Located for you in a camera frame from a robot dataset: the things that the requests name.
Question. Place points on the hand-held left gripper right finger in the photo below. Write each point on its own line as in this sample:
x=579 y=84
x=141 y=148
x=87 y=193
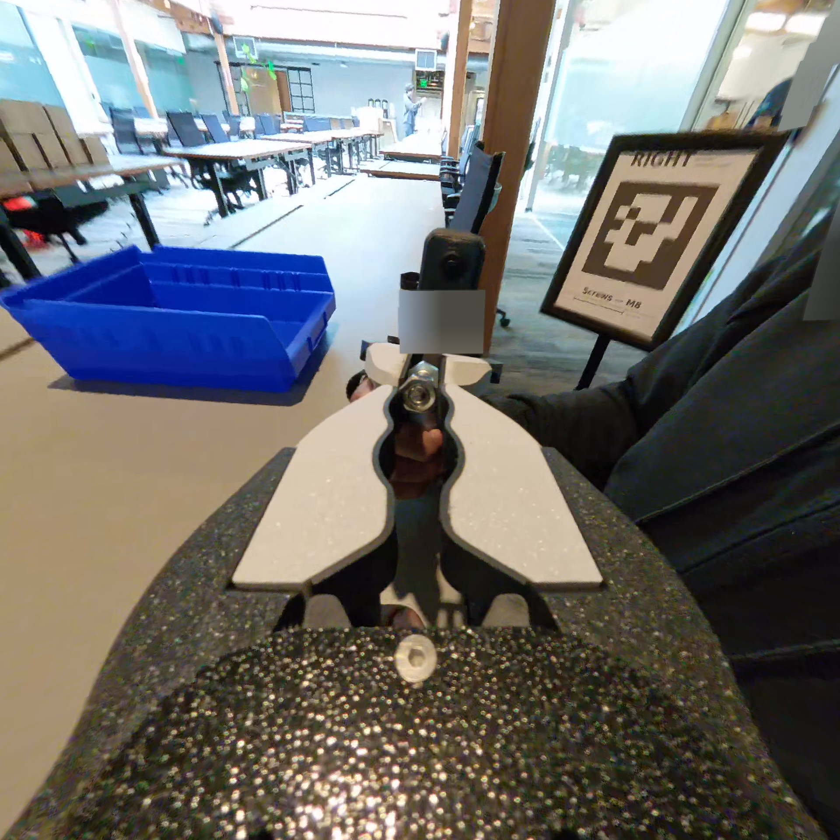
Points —
x=519 y=512

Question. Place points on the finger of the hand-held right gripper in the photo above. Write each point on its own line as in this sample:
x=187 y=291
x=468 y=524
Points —
x=387 y=365
x=466 y=372

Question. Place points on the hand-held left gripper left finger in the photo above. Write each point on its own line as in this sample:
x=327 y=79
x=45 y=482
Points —
x=315 y=512

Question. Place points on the metal bolt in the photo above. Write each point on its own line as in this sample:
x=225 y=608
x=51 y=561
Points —
x=420 y=381

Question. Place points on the metal hex nut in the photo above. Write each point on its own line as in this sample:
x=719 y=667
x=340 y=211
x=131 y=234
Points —
x=420 y=397

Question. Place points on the person's right forearm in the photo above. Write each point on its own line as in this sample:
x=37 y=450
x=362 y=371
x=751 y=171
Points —
x=565 y=427

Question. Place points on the person's right hand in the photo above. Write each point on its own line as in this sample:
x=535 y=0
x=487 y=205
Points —
x=418 y=460

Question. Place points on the black mesh office chair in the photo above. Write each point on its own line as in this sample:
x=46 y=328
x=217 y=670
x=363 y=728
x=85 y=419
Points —
x=475 y=190

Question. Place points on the framed black white poster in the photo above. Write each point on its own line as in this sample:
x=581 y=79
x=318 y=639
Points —
x=656 y=236

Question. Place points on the person's black jacket torso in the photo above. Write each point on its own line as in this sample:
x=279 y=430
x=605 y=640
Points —
x=735 y=525

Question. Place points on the large blue plastic bin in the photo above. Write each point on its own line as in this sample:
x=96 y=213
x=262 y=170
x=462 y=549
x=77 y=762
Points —
x=171 y=315

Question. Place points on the cardboard box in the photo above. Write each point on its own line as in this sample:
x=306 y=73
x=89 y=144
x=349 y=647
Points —
x=46 y=131

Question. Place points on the wooden support post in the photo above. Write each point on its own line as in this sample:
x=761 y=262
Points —
x=515 y=158

